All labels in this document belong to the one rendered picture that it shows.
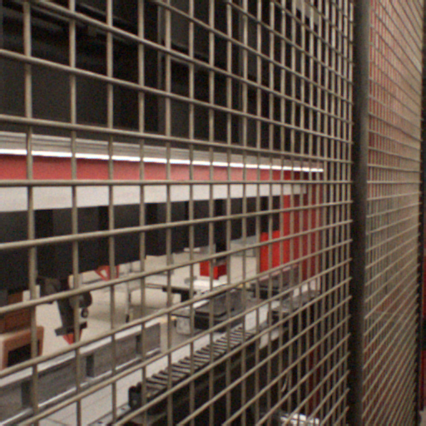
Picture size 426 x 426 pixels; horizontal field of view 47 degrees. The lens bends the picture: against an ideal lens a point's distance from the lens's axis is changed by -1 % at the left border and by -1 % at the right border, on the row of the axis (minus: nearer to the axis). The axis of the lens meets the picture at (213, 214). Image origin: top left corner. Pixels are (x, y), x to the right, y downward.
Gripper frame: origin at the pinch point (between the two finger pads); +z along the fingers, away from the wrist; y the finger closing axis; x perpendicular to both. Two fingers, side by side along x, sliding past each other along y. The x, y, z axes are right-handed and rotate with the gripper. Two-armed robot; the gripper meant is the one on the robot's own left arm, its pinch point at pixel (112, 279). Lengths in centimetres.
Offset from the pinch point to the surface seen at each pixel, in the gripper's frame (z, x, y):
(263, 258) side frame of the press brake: 15, -26, 95
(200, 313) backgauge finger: 25, -56, -40
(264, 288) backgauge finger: 27, -60, 2
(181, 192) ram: -12, -58, -24
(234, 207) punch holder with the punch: -5, -58, 12
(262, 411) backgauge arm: 52, -70, -54
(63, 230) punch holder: -6, -52, -74
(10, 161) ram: -21, -58, -88
